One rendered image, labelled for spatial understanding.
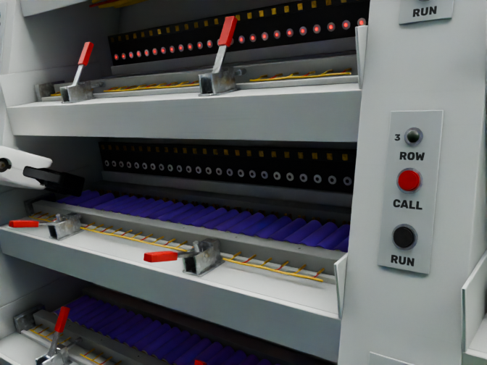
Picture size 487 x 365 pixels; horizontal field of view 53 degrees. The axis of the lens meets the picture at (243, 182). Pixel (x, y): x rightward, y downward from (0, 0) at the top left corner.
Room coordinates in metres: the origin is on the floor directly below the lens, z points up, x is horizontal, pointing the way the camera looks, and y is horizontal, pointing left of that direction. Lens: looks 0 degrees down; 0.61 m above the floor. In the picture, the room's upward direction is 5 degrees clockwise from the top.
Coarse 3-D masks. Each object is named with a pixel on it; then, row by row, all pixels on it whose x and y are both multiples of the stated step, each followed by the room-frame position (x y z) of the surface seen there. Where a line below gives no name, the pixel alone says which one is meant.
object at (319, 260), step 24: (48, 216) 0.78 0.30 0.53; (96, 216) 0.69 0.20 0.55; (120, 216) 0.68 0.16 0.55; (168, 240) 0.61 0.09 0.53; (192, 240) 0.58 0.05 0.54; (240, 240) 0.54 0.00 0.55; (264, 240) 0.53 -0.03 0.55; (264, 264) 0.50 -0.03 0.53; (288, 264) 0.50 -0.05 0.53; (312, 264) 0.48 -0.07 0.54
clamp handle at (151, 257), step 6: (198, 246) 0.52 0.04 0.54; (150, 252) 0.48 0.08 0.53; (156, 252) 0.49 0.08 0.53; (162, 252) 0.49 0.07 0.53; (168, 252) 0.49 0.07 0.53; (174, 252) 0.50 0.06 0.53; (180, 252) 0.52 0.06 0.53; (186, 252) 0.52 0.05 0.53; (192, 252) 0.52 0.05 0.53; (198, 252) 0.53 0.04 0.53; (144, 258) 0.48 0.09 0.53; (150, 258) 0.47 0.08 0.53; (156, 258) 0.48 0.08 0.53; (162, 258) 0.48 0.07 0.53; (168, 258) 0.49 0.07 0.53; (174, 258) 0.49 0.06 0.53
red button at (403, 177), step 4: (404, 172) 0.38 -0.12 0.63; (408, 172) 0.37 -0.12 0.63; (412, 172) 0.37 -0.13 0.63; (400, 176) 0.38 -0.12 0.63; (404, 176) 0.38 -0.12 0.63; (408, 176) 0.37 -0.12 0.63; (412, 176) 0.37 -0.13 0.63; (416, 176) 0.37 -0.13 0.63; (400, 180) 0.38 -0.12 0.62; (404, 180) 0.37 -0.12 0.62; (408, 180) 0.37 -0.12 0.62; (412, 180) 0.37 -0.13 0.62; (416, 180) 0.37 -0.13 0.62; (400, 184) 0.38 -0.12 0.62; (404, 184) 0.37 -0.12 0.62; (408, 184) 0.37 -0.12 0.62; (412, 184) 0.37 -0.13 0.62; (416, 184) 0.37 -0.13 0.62; (404, 188) 0.37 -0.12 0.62; (408, 188) 0.37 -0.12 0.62; (412, 188) 0.37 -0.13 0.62
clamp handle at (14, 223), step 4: (56, 216) 0.69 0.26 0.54; (60, 216) 0.69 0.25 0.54; (12, 220) 0.65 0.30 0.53; (16, 220) 0.65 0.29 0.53; (20, 220) 0.65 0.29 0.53; (24, 220) 0.66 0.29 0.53; (28, 220) 0.66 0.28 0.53; (32, 220) 0.67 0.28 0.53; (60, 220) 0.69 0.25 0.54; (12, 224) 0.64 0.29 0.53; (16, 224) 0.64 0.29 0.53; (20, 224) 0.64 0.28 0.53; (24, 224) 0.65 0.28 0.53; (28, 224) 0.65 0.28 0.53; (32, 224) 0.66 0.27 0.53; (36, 224) 0.66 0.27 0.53; (40, 224) 0.67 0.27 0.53; (44, 224) 0.67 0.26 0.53; (48, 224) 0.67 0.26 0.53; (52, 224) 0.68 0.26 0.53
